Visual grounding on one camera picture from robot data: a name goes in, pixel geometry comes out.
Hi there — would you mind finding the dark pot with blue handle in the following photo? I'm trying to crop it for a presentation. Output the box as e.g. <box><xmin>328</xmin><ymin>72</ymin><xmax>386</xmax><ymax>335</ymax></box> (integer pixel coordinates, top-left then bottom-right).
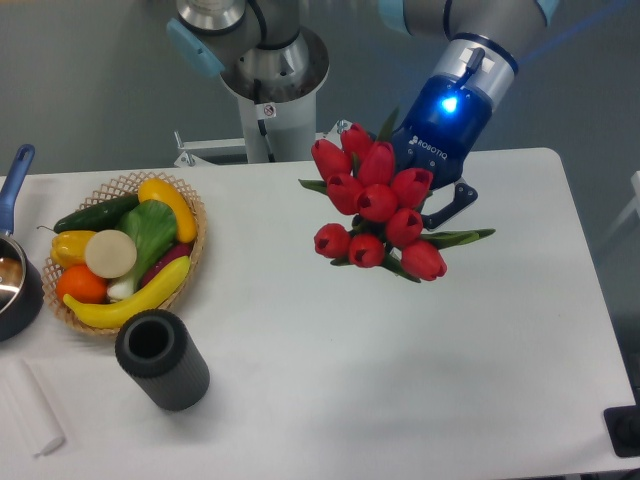
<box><xmin>1</xmin><ymin>144</ymin><xmax>43</xmax><ymax>341</ymax></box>

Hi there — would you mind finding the red tulip bouquet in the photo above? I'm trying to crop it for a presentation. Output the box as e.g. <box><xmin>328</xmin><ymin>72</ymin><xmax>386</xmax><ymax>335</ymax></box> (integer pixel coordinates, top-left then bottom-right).
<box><xmin>299</xmin><ymin>110</ymin><xmax>495</xmax><ymax>283</ymax></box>

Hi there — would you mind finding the black device at table edge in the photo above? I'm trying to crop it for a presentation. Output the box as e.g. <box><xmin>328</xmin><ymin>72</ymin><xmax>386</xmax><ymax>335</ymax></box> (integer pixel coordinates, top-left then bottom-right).
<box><xmin>603</xmin><ymin>405</ymin><xmax>639</xmax><ymax>458</ymax></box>

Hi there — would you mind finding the yellow squash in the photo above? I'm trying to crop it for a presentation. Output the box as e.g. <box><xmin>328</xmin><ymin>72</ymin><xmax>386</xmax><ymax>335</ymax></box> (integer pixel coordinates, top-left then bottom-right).
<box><xmin>138</xmin><ymin>178</ymin><xmax>197</xmax><ymax>244</ymax></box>

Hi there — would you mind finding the green cucumber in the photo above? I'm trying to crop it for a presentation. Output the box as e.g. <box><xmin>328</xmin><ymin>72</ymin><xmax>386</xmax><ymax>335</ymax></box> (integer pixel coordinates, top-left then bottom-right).
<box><xmin>38</xmin><ymin>194</ymin><xmax>139</xmax><ymax>234</ymax></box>

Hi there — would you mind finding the orange fruit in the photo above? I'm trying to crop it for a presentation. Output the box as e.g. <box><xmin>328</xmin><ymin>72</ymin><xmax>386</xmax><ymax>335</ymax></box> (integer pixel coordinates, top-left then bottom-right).
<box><xmin>55</xmin><ymin>265</ymin><xmax>107</xmax><ymax>304</ymax></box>

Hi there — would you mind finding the green bok choy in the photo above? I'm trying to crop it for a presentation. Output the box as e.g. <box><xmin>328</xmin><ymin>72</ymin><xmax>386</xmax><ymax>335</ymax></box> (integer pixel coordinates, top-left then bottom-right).
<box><xmin>107</xmin><ymin>200</ymin><xmax>177</xmax><ymax>303</ymax></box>

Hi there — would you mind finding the yellow banana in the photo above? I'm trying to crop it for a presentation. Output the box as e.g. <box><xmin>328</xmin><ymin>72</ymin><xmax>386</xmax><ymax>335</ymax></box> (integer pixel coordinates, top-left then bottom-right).
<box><xmin>63</xmin><ymin>256</ymin><xmax>191</xmax><ymax>329</ymax></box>

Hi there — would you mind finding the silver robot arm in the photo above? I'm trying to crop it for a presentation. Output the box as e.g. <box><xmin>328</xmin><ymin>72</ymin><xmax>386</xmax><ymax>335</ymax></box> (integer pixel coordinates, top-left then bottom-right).
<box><xmin>166</xmin><ymin>1</ymin><xmax>557</xmax><ymax>230</ymax></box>

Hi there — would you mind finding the metal table clamp bracket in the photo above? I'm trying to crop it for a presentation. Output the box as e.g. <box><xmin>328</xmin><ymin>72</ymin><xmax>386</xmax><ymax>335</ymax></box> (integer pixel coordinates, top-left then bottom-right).
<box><xmin>173</xmin><ymin>130</ymin><xmax>247</xmax><ymax>168</ymax></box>

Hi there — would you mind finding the woven wicker basket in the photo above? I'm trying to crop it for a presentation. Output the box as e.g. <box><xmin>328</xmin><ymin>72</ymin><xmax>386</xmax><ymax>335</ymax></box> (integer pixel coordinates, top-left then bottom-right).
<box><xmin>41</xmin><ymin>172</ymin><xmax>207</xmax><ymax>335</ymax></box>

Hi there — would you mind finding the white rolled cloth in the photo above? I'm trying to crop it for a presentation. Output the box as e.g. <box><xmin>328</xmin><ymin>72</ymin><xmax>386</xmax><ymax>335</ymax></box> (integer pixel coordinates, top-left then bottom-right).
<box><xmin>1</xmin><ymin>359</ymin><xmax>66</xmax><ymax>458</ymax></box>

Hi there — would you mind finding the beige round disc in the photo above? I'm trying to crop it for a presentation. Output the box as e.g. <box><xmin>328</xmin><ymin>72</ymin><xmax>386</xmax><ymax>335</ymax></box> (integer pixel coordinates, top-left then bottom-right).
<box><xmin>84</xmin><ymin>230</ymin><xmax>137</xmax><ymax>279</ymax></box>

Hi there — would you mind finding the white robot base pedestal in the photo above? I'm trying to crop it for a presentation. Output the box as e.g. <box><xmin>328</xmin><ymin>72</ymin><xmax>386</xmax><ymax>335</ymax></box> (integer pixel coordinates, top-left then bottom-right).
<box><xmin>221</xmin><ymin>27</ymin><xmax>329</xmax><ymax>163</ymax></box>

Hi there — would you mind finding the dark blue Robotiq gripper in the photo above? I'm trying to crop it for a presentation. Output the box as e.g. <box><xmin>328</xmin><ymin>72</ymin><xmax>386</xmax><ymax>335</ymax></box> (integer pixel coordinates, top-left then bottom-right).
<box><xmin>391</xmin><ymin>33</ymin><xmax>518</xmax><ymax>230</ymax></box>

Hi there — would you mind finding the purple eggplant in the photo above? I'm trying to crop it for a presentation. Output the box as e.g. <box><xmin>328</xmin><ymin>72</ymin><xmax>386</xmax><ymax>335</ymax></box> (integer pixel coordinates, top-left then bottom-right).
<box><xmin>140</xmin><ymin>243</ymin><xmax>192</xmax><ymax>287</ymax></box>

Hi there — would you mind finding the dark grey ribbed vase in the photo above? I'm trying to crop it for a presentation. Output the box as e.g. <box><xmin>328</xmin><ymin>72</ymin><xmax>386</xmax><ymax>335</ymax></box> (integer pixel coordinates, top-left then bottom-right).
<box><xmin>114</xmin><ymin>309</ymin><xmax>210</xmax><ymax>411</ymax></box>

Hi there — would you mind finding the yellow bell pepper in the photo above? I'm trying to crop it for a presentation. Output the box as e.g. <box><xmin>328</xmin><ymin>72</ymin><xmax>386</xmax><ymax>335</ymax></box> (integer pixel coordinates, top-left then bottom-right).
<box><xmin>50</xmin><ymin>230</ymin><xmax>96</xmax><ymax>269</ymax></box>

